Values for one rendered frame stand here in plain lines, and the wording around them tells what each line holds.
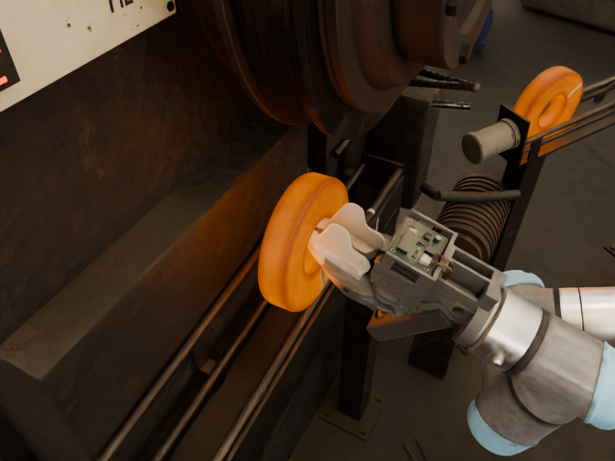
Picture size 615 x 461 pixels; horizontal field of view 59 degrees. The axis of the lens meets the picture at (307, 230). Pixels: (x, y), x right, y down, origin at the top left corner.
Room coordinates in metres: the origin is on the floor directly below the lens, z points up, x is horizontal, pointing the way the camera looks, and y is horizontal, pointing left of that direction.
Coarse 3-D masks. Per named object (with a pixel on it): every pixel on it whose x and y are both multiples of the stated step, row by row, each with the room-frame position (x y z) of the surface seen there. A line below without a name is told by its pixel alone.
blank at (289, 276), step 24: (288, 192) 0.43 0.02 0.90; (312, 192) 0.43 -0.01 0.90; (336, 192) 0.46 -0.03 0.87; (288, 216) 0.40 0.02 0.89; (312, 216) 0.42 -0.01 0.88; (264, 240) 0.39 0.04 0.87; (288, 240) 0.38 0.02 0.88; (264, 264) 0.37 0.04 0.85; (288, 264) 0.37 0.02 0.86; (312, 264) 0.43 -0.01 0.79; (264, 288) 0.37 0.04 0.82; (288, 288) 0.37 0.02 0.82; (312, 288) 0.41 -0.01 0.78
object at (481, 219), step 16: (480, 176) 0.93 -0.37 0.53; (448, 208) 0.84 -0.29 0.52; (464, 208) 0.83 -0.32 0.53; (480, 208) 0.83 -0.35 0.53; (496, 208) 0.84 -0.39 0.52; (448, 224) 0.79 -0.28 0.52; (464, 224) 0.78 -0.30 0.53; (480, 224) 0.78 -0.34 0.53; (496, 224) 0.80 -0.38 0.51; (464, 240) 0.75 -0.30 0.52; (480, 240) 0.75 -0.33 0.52; (496, 240) 0.78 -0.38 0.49; (480, 256) 0.74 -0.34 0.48; (416, 336) 0.80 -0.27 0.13; (432, 336) 0.78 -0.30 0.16; (448, 336) 0.77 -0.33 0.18; (416, 352) 0.80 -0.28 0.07; (432, 352) 0.78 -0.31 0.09; (448, 352) 0.76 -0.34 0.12; (432, 368) 0.77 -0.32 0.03
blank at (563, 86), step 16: (544, 80) 0.89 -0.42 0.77; (560, 80) 0.90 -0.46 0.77; (576, 80) 0.92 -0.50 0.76; (528, 96) 0.88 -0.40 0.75; (544, 96) 0.88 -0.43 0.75; (560, 96) 0.93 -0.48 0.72; (576, 96) 0.93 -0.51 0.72; (528, 112) 0.87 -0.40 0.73; (560, 112) 0.92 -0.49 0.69; (544, 128) 0.90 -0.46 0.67; (528, 144) 0.88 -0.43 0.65
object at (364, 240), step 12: (348, 204) 0.43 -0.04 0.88; (336, 216) 0.43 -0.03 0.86; (348, 216) 0.43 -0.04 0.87; (360, 216) 0.42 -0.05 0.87; (324, 228) 0.43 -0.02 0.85; (348, 228) 0.43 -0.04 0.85; (360, 228) 0.42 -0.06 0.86; (360, 240) 0.42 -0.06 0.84; (372, 240) 0.41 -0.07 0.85; (360, 252) 0.41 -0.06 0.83; (372, 252) 0.41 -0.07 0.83
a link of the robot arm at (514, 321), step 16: (496, 304) 0.33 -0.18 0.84; (512, 304) 0.33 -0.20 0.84; (528, 304) 0.33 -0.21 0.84; (496, 320) 0.31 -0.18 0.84; (512, 320) 0.31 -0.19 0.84; (528, 320) 0.31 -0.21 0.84; (480, 336) 0.31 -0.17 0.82; (496, 336) 0.30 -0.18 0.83; (512, 336) 0.30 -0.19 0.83; (528, 336) 0.30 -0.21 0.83; (480, 352) 0.30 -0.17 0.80; (496, 352) 0.30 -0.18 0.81; (512, 352) 0.29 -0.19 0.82
